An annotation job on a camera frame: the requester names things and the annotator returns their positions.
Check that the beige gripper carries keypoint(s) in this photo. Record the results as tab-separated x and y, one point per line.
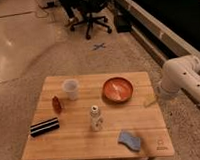
150	100

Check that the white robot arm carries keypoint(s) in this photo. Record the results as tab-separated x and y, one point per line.
177	73

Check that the white ceramic cup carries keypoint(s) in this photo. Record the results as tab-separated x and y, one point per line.
71	87

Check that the small white bottle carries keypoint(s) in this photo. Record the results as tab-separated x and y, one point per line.
96	118

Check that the wooden table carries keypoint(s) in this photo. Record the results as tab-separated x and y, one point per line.
75	139

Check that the black box on floor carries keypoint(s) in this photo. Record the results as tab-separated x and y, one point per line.
122	24

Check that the small brown bottle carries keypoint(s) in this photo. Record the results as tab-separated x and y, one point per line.
56	104

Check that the black white striped box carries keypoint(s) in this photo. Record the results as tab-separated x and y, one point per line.
44	127

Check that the black office chair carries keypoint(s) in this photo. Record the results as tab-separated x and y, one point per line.
88	8

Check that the person's leg and shoe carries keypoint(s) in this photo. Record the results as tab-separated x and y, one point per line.
67	5

